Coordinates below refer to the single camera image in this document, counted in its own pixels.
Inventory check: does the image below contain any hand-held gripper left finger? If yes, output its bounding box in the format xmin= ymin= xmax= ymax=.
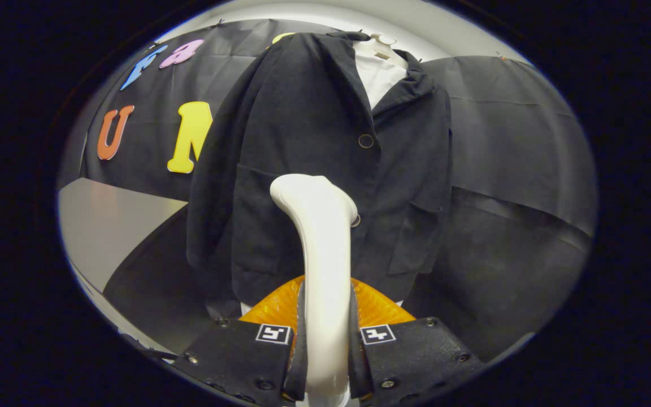
xmin=172 ymin=275 xmax=309 ymax=407

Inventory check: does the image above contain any black backdrop cloth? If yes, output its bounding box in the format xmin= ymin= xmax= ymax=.
xmin=57 ymin=20 xmax=597 ymax=362

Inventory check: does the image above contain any white mannequin torso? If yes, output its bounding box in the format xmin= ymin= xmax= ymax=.
xmin=240 ymin=33 xmax=409 ymax=317

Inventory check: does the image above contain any black jacket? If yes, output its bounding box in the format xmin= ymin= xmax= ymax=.
xmin=185 ymin=31 xmax=453 ymax=320

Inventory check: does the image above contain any white garment steamer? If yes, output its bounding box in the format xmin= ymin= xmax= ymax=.
xmin=270 ymin=174 xmax=360 ymax=407

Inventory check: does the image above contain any grey cabinet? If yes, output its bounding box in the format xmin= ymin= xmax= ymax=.
xmin=57 ymin=177 xmax=219 ymax=354

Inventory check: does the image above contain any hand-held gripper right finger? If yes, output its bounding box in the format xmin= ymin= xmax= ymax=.
xmin=349 ymin=277 xmax=484 ymax=405

